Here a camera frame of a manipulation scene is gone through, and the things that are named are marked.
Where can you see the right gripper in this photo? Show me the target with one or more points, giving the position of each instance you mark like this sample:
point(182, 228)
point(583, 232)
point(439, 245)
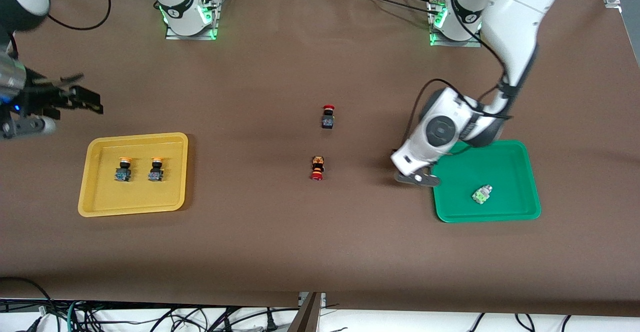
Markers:
point(41, 96)

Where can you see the green push button switch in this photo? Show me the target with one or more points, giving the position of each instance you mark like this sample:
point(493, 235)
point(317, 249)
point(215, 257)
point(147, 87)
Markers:
point(482, 195)

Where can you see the yellow push button switch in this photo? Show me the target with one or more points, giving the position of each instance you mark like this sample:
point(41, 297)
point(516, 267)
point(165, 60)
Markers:
point(123, 169)
point(156, 169)

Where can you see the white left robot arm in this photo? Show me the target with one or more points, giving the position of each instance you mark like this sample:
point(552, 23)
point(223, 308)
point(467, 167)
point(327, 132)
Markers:
point(515, 16)

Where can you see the green plastic tray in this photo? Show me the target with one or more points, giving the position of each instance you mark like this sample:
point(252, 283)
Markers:
point(500, 172)

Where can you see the red mushroom push button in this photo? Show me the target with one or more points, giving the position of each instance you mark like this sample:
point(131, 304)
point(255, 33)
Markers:
point(317, 168)
point(328, 117)

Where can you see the yellow plastic tray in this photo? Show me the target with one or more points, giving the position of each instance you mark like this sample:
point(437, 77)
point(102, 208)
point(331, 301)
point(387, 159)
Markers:
point(135, 192)

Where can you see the brown table cover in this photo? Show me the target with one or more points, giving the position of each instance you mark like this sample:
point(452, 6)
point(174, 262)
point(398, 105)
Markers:
point(280, 242)

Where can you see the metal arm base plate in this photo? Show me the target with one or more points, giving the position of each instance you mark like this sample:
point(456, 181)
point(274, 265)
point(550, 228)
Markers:
point(455, 41)
point(192, 34)

